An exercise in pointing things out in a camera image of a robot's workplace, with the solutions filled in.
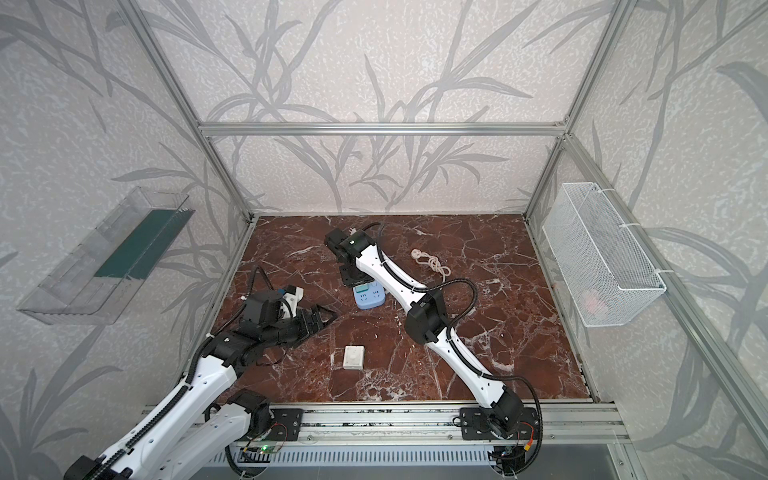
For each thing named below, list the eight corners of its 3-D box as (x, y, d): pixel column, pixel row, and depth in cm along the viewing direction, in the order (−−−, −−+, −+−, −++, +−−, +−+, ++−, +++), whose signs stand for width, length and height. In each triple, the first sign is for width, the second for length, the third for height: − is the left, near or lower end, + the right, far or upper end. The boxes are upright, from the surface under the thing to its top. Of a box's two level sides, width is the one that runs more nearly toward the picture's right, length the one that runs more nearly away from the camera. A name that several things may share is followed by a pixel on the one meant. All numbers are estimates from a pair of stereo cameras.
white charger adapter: (343, 370, 84) (341, 366, 82) (346, 349, 88) (344, 345, 86) (364, 370, 84) (363, 366, 82) (365, 349, 88) (364, 345, 86)
